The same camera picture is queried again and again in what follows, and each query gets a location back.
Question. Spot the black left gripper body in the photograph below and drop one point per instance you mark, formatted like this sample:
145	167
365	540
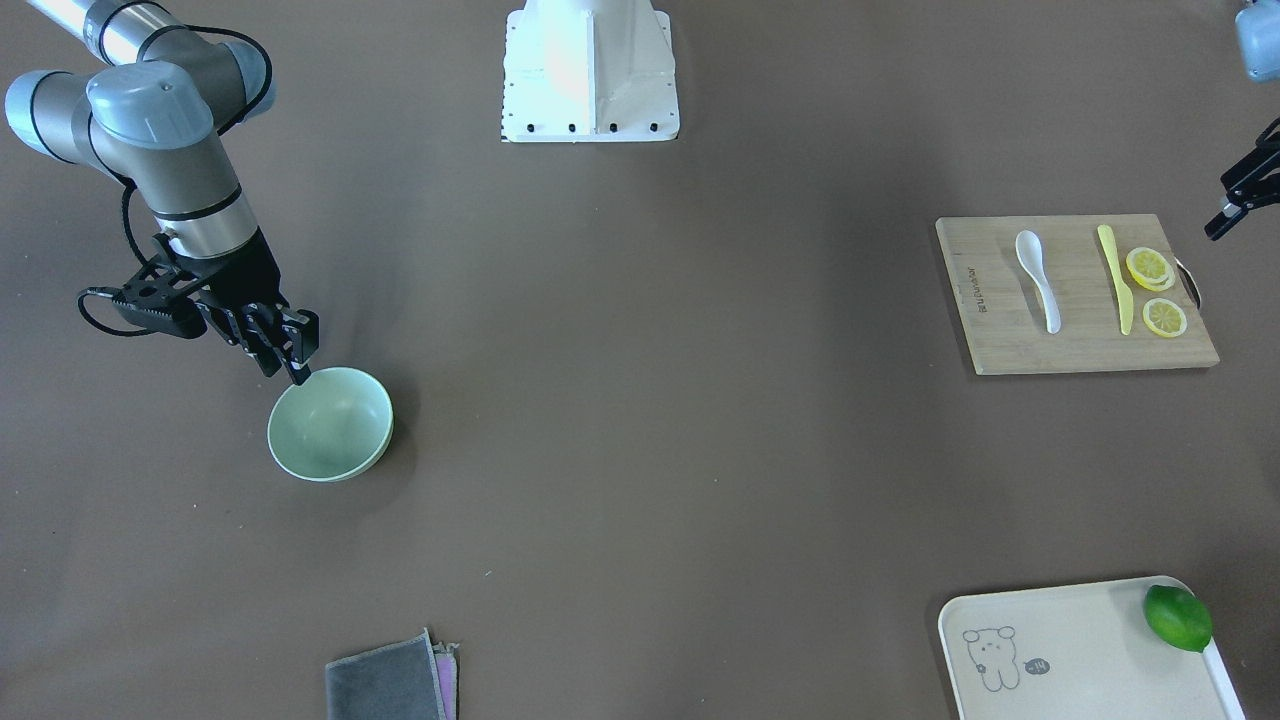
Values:
1247	186

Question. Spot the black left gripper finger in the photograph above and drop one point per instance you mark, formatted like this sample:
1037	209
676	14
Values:
1229	215

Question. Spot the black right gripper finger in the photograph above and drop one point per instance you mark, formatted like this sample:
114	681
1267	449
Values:
261	350
300	329

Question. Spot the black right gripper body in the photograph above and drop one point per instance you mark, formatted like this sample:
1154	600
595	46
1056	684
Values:
252	277

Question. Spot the light green bowl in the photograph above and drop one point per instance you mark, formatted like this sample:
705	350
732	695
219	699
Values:
333	427

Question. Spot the white ceramic spoon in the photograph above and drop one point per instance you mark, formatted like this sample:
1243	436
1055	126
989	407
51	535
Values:
1030	254

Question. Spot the grey silver right robot arm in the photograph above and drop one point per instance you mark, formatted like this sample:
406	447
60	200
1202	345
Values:
152	119

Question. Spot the grey silver left robot arm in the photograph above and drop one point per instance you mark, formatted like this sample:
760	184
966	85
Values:
1257	32

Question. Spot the stacked lemon slices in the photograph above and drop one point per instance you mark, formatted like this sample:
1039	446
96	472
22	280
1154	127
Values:
1150	269

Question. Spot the single lemon slice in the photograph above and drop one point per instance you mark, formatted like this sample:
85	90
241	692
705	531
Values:
1165	318

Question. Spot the yellow plastic knife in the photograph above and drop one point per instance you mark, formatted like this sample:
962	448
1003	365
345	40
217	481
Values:
1124	298

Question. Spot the bamboo cutting board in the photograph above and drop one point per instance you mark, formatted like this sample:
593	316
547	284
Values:
1002	313

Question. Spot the grey folded cloth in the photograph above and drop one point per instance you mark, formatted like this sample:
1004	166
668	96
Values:
414	679

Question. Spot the green lime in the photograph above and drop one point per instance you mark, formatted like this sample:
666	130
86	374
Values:
1178	618

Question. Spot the cream tray with bear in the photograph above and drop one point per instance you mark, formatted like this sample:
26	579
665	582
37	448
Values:
1080	651

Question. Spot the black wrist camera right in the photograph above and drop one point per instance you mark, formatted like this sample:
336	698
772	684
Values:
157	299

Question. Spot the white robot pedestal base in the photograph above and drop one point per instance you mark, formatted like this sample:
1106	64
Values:
589	72

